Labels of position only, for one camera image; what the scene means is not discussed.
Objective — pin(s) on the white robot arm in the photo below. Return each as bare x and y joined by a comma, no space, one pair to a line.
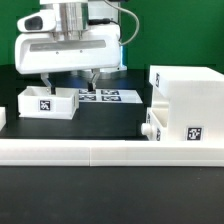
61,37

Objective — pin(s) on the white fiducial marker sheet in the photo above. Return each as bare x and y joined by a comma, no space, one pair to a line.
110,96

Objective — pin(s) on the white drawer box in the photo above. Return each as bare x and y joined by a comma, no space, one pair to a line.
38,102
155,126

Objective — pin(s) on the white front drawer box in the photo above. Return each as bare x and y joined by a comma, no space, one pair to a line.
155,126

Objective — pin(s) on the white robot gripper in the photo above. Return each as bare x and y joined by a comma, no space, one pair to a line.
41,53

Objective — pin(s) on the white block at left edge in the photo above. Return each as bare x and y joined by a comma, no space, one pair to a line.
2,117

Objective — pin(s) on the white L-shaped border fence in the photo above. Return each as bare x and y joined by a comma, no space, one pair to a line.
30,152

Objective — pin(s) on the white rear drawer box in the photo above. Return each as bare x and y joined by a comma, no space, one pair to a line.
38,102

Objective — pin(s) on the white drawer cabinet housing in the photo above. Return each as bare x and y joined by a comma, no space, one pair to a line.
194,97

